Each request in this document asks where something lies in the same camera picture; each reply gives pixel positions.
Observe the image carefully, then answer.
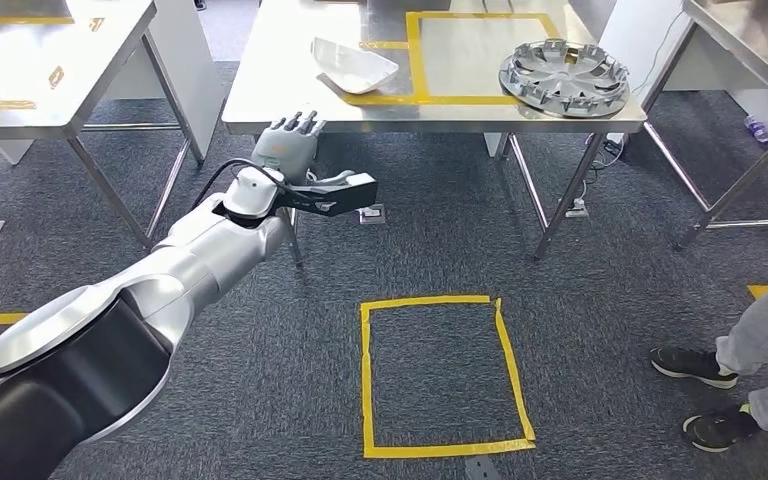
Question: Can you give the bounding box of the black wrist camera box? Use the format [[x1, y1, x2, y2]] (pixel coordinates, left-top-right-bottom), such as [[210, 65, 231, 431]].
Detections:
[[283, 172, 381, 219]]

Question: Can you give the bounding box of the white cabinet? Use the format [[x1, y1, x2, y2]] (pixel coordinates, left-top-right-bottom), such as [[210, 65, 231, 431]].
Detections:
[[100, 0, 228, 167]]

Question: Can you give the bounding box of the white partition panel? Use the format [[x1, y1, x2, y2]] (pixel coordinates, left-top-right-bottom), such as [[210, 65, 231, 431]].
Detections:
[[597, 0, 768, 139]]

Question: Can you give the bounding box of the thin hanging cable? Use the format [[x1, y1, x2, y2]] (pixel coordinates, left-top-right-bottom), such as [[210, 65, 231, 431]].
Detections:
[[629, 9, 687, 101]]

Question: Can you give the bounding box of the person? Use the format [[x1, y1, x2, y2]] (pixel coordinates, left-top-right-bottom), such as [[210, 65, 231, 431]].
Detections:
[[648, 262, 768, 456]]

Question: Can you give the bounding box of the steel workbench table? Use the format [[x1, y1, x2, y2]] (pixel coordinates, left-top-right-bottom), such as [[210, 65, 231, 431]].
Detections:
[[220, 0, 649, 270]]

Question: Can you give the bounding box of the yellow tape table outline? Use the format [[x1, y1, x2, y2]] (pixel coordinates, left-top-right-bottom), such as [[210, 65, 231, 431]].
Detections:
[[342, 9, 561, 109]]

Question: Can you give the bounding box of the clear plastic bottle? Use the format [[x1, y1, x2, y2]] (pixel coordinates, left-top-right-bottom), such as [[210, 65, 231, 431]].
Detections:
[[742, 113, 768, 145]]

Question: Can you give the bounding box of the grey wheel hubcap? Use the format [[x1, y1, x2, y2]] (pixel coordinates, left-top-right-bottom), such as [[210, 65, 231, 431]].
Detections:
[[497, 37, 632, 121]]

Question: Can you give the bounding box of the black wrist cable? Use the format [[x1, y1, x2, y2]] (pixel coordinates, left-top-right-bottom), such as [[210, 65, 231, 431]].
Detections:
[[189, 157, 309, 212]]

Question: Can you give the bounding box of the white curved plastic part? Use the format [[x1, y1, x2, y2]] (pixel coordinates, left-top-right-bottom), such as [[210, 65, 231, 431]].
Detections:
[[309, 36, 401, 96]]

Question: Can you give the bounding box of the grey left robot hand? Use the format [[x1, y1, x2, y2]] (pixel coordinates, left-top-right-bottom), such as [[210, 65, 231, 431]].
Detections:
[[250, 109, 357, 188]]

